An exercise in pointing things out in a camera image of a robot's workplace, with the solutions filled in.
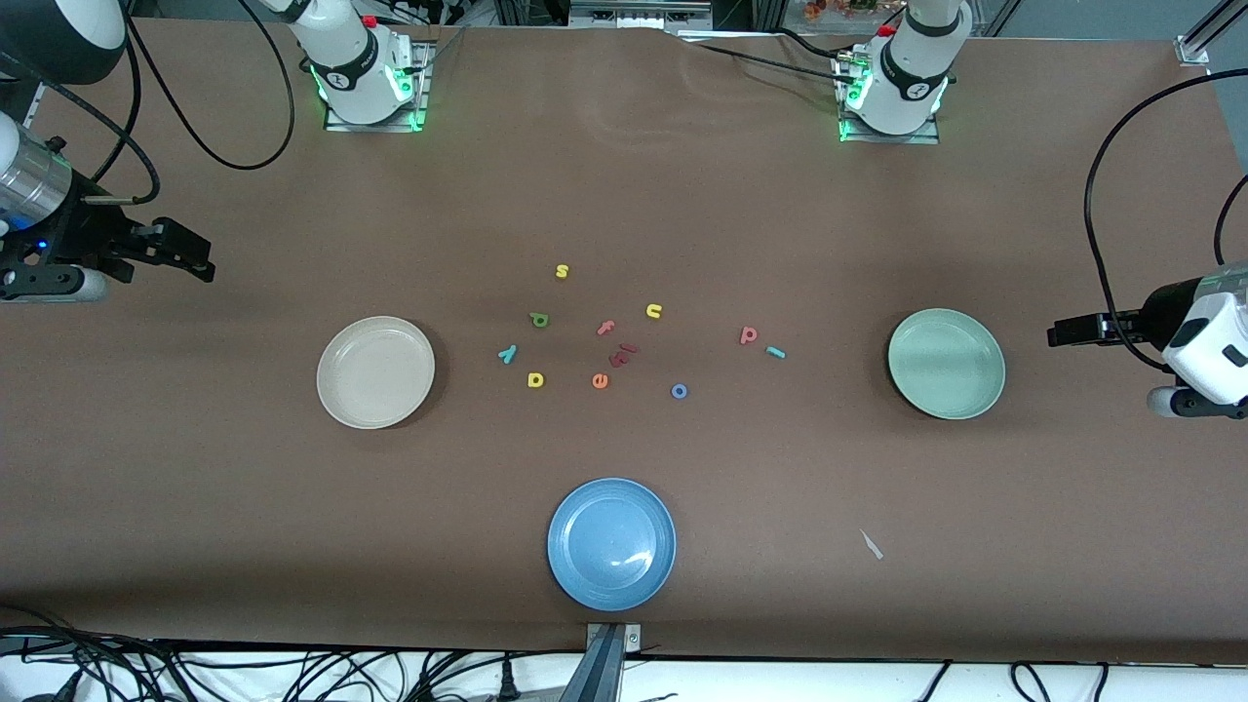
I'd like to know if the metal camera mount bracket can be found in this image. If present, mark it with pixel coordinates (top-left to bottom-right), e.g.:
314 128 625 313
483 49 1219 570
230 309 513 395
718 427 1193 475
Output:
585 622 643 702

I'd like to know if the brown paper table cover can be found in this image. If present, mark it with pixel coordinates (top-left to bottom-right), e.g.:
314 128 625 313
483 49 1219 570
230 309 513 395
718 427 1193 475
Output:
0 15 1248 666

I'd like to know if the green plate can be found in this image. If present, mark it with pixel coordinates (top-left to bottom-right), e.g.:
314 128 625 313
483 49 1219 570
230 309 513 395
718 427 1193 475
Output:
887 308 1007 421

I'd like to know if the blue plate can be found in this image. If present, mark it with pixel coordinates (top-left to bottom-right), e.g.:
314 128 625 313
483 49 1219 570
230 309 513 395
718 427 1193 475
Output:
547 477 678 613

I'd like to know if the beige plate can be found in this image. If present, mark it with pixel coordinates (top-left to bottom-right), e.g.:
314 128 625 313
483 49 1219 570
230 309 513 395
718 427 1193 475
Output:
316 315 437 431

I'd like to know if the grey power strip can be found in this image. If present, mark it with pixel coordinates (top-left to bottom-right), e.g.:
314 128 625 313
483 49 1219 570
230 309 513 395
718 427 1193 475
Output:
570 0 713 28

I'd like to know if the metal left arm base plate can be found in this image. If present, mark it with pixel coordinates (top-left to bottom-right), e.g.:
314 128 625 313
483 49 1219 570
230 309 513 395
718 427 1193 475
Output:
837 54 942 145

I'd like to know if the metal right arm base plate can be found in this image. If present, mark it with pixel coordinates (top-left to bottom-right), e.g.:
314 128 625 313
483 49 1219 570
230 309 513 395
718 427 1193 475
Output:
325 39 435 134

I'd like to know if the black base cable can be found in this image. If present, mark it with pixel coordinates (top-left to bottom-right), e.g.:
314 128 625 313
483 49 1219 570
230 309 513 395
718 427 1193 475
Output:
678 29 864 89

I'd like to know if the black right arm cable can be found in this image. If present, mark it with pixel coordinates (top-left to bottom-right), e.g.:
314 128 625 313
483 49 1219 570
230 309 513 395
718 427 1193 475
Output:
0 0 296 208

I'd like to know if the black floor cable bundle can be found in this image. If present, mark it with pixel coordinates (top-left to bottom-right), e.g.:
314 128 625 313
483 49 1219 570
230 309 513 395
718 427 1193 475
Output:
0 604 586 702

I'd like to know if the short aluminium profile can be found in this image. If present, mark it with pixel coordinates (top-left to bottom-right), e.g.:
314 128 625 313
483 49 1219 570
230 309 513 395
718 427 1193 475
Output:
1175 0 1248 67

